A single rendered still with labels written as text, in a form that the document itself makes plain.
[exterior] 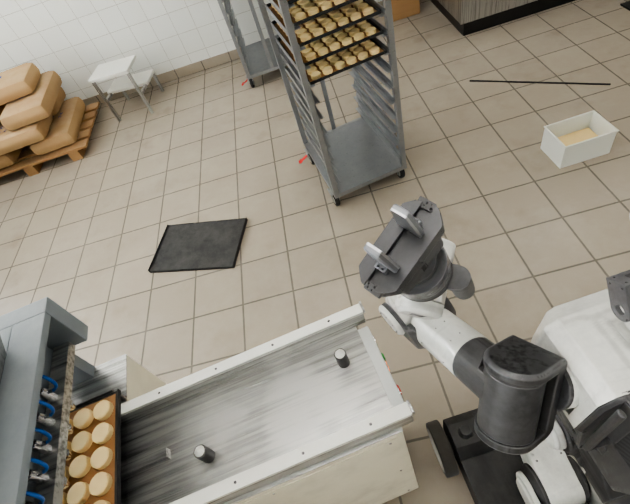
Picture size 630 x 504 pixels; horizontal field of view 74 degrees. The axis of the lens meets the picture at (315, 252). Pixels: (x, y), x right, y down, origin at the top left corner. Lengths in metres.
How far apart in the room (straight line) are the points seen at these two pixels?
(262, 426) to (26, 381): 0.54
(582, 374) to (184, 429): 0.93
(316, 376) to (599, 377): 0.66
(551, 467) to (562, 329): 0.84
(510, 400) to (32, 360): 0.97
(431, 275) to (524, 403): 0.27
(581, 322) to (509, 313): 1.39
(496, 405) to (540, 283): 1.59
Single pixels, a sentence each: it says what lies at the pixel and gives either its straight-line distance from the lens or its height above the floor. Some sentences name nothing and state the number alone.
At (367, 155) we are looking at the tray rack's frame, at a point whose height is 0.15.
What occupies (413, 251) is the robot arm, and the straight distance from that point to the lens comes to 0.48.
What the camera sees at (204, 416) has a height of 0.84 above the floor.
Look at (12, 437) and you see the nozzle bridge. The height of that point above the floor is 1.18.
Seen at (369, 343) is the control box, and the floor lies 0.84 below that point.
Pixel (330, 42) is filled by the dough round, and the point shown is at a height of 0.97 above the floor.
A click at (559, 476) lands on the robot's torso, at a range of 1.58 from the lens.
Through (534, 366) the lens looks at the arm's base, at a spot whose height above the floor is 1.22.
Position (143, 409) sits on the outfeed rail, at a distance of 1.29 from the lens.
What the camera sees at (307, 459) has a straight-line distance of 1.03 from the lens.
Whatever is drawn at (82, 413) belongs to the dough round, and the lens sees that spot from 1.34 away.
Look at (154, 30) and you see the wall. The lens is 4.84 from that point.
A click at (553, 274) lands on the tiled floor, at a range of 2.33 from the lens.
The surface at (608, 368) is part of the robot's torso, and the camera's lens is 0.77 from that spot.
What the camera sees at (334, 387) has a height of 0.84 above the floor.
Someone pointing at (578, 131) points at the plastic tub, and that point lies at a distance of 3.02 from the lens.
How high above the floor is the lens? 1.87
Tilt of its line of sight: 49 degrees down
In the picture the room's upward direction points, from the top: 22 degrees counter-clockwise
